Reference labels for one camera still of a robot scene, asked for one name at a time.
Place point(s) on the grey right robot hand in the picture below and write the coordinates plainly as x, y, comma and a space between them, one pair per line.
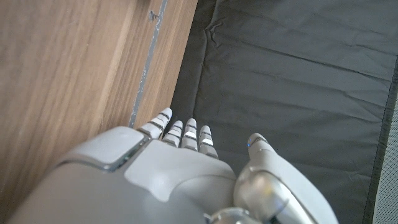
174, 174

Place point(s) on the grey tape outline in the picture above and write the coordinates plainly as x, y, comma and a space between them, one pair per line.
150, 53

